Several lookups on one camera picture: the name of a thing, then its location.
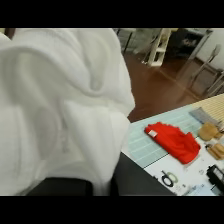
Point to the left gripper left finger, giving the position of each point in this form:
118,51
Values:
66,187

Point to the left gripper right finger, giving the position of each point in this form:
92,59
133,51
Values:
136,181

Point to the white garment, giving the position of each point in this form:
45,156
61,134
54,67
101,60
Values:
60,100

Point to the red T-shirt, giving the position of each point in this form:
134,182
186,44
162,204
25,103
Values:
173,140

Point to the tan garment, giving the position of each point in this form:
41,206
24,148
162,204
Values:
208,130
217,150

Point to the grey garment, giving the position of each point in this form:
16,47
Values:
203,115

